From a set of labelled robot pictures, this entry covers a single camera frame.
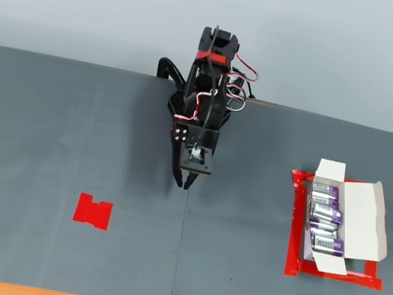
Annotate grey table mat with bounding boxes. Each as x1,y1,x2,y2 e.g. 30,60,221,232
0,45,208,295
171,90,393,295

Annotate red tape frame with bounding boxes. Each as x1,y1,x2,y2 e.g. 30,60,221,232
275,167,393,293

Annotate red tape band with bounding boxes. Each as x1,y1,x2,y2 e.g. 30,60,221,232
193,50,228,66

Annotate black power cable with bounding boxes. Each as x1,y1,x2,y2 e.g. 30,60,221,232
227,67,261,100

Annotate black gripper camera module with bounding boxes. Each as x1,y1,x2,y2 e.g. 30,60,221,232
176,141,217,178

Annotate purple silver battery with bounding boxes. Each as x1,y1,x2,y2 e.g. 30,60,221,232
309,233,348,259
310,195,341,211
309,202,345,228
308,225,340,241
310,182,341,201
308,220,338,233

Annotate red white servo wire bundle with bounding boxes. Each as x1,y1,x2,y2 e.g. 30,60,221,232
221,50,264,115

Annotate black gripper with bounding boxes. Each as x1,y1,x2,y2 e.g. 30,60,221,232
162,82,230,195

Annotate red tape patch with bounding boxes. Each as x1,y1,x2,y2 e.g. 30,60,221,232
70,191,115,232

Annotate white cardboard box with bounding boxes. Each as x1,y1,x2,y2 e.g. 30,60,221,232
297,157,393,282

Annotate black table clamp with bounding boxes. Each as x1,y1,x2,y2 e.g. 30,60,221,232
154,56,191,94

